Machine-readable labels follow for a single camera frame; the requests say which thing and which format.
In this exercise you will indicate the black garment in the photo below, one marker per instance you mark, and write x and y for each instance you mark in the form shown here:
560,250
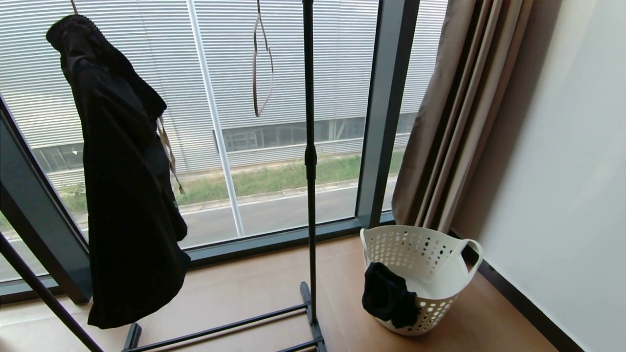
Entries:
389,293
127,220

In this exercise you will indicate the black clothes rack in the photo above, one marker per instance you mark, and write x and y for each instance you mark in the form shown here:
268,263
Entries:
309,146

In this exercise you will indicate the white laundry basket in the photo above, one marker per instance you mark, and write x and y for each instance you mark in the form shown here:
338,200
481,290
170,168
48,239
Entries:
435,288

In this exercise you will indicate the window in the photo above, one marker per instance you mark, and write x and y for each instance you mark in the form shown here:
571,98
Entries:
386,98

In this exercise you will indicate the beige curtain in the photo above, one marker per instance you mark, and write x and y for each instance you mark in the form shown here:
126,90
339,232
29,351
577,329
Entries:
440,122

